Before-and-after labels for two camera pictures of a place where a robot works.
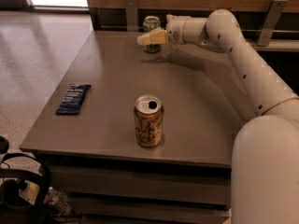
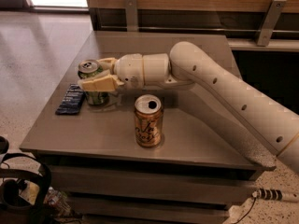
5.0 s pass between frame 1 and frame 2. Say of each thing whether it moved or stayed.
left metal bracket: stayed
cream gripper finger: moved
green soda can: moved
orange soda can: stayed
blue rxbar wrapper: stayed
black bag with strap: stayed
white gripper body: moved
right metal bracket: stayed
